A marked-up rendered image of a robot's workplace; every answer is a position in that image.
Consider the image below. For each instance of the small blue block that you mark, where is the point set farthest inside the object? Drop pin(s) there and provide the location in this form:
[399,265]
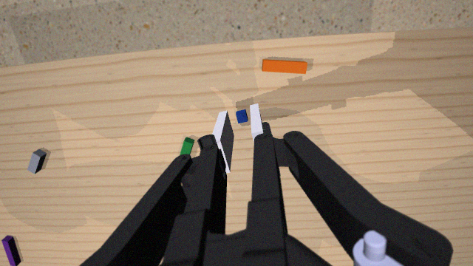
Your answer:
[242,116]

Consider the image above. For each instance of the orange rod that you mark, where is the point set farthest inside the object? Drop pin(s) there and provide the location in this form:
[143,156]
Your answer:
[284,66]

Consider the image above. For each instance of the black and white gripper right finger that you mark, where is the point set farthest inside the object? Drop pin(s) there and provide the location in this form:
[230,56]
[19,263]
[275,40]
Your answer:
[371,233]

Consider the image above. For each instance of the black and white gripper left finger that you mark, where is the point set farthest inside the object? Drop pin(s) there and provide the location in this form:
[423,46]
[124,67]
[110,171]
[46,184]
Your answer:
[151,231]

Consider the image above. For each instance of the green rod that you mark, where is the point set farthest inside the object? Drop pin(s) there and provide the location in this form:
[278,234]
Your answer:
[187,146]

